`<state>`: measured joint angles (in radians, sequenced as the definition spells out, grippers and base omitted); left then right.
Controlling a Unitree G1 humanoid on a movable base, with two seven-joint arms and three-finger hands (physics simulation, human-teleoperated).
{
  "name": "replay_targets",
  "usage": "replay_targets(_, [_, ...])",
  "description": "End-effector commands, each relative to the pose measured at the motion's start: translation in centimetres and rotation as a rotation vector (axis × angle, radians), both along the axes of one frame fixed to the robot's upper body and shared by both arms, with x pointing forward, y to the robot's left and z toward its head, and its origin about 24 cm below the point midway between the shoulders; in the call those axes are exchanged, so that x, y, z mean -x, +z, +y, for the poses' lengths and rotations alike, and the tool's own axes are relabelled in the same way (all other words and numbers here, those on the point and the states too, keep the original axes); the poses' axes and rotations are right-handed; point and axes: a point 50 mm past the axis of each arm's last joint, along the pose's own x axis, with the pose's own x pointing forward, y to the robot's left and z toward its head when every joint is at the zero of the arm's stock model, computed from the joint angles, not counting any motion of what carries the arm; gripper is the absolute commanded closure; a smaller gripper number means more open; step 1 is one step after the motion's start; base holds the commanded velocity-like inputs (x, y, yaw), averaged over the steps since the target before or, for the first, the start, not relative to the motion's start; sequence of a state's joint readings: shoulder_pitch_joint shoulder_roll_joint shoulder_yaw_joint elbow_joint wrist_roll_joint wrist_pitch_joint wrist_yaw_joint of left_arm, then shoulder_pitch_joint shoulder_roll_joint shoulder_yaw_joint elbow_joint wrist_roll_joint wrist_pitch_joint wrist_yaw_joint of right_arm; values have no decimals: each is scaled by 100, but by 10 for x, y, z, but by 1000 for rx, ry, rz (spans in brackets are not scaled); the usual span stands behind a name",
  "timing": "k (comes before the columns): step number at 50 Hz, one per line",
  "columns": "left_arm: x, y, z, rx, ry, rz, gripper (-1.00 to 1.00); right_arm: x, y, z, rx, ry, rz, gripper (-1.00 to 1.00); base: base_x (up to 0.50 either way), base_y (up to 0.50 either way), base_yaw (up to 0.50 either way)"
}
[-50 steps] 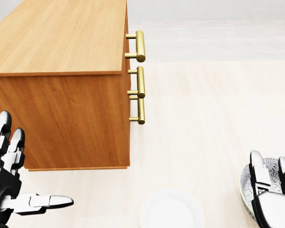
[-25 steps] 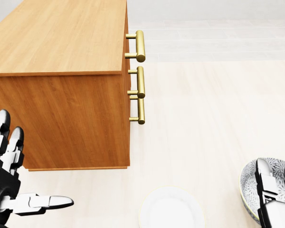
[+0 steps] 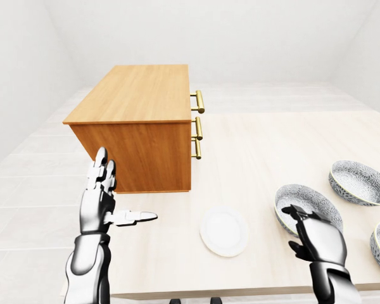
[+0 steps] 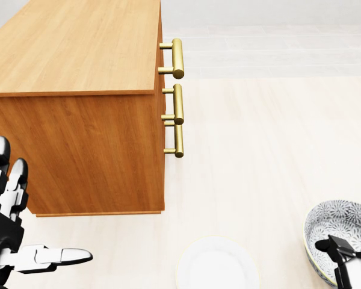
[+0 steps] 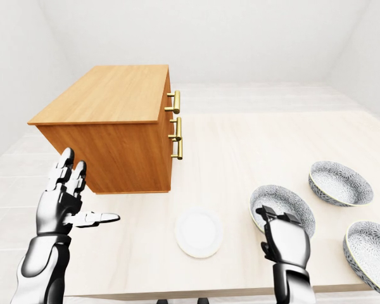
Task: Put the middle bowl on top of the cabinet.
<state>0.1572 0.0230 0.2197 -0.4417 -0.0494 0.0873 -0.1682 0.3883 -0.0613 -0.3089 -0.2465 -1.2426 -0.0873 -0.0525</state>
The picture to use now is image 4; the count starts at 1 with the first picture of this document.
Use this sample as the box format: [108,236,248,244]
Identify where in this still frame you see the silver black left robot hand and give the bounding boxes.
[0,135,94,287]

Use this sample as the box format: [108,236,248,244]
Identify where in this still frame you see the black white patterned bowl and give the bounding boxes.
[303,199,361,288]

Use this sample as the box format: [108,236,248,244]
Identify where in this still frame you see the white plate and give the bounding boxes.
[175,235,261,289]

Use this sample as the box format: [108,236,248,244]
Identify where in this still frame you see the wooden cabinet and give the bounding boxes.
[0,0,166,218]

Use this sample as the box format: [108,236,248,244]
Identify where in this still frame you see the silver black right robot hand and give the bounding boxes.
[315,234,361,289]

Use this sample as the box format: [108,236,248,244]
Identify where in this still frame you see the brass drawer handle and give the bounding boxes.
[158,38,185,79]
[161,84,185,125]
[163,120,184,158]

